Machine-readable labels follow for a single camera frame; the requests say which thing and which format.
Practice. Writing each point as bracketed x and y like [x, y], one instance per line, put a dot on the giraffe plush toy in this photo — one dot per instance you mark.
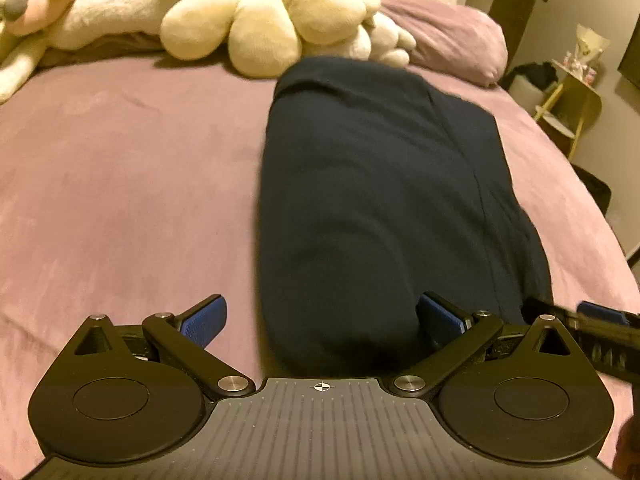
[90, 15]

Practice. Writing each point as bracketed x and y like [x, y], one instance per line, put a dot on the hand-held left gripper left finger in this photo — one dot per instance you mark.
[205, 321]

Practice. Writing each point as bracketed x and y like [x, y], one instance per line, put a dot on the cream flower plush toy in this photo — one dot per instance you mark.
[270, 15]

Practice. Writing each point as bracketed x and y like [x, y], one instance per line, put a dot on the purple bed blanket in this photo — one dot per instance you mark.
[125, 185]

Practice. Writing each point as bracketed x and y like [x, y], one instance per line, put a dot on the purple pillow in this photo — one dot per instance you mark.
[450, 35]

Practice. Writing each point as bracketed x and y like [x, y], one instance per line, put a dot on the wrapped flower bouquet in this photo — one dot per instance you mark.
[587, 50]

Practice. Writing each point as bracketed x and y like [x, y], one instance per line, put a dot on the navy blue pants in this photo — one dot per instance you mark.
[370, 200]

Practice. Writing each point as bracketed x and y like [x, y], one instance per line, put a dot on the yellow side table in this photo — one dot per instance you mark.
[582, 105]

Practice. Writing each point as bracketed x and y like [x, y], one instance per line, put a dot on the black bag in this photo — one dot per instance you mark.
[595, 187]

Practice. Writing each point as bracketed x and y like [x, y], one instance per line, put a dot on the white plush toy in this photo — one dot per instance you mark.
[385, 40]

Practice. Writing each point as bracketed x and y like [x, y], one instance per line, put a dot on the white bin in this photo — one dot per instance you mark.
[525, 95]

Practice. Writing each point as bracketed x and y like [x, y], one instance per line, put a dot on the dark cloth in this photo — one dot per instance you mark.
[537, 72]

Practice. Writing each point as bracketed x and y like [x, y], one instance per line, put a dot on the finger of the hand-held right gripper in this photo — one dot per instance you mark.
[602, 312]
[612, 347]

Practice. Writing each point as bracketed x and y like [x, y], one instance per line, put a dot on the black wall screen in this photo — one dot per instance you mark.
[631, 62]

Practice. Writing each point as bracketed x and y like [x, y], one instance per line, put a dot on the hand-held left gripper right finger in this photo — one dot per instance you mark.
[440, 322]

